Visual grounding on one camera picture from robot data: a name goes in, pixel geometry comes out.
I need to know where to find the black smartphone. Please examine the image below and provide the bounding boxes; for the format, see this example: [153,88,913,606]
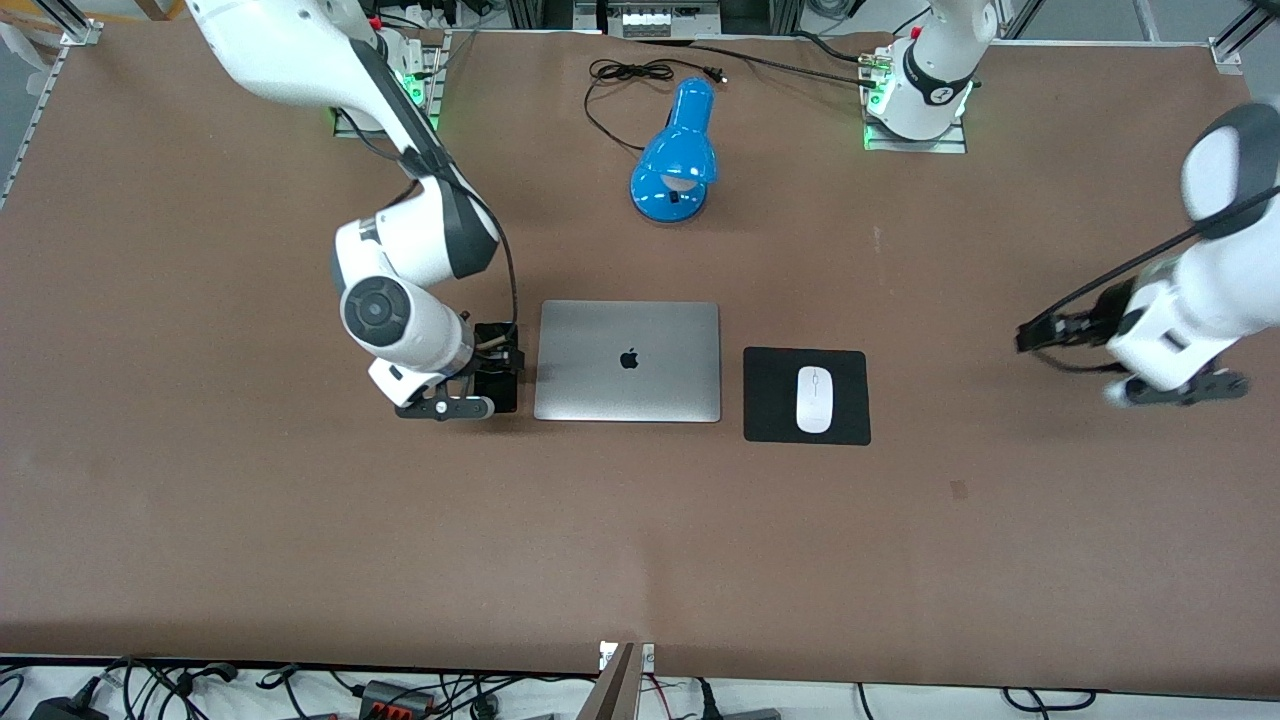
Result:
[470,321,521,415]

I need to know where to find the white computer mouse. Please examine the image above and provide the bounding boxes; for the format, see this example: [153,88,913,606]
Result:
[795,365,834,435]

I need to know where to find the black mouse pad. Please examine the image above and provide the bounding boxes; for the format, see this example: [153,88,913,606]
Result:
[742,346,872,447]

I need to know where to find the silver closed laptop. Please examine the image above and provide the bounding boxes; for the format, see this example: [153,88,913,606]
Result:
[533,300,723,424]

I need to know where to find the brown table cover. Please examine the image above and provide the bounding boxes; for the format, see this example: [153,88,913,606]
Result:
[0,20,1280,698]

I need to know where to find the blue desk lamp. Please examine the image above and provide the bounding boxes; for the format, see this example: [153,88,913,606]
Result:
[629,77,720,225]

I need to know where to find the black connector box orange buttons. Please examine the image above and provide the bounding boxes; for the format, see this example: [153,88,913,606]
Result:
[358,679,438,720]

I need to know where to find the white power strip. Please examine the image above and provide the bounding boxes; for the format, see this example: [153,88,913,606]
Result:
[603,0,723,39]

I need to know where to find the black power adapter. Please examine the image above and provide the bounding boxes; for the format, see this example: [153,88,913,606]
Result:
[28,696,108,720]

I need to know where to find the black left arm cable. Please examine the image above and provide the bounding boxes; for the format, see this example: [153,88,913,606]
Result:
[1017,185,1280,377]

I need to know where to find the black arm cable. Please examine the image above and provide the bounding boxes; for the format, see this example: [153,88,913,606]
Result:
[1017,185,1280,377]
[340,110,521,351]

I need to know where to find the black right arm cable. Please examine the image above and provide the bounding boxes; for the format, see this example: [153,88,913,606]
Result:
[340,110,521,351]

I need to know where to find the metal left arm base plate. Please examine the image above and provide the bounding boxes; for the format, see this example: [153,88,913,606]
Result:
[861,58,969,155]

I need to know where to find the black lamp power cord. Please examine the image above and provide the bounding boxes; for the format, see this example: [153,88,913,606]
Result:
[583,58,729,154]

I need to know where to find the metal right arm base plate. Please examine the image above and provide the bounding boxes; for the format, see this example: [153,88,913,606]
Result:
[332,28,449,140]

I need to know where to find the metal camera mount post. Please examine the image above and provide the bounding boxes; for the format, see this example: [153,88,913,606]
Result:
[594,641,657,720]

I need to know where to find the thick black base cable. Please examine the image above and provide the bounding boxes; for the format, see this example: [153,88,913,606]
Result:
[640,38,886,89]

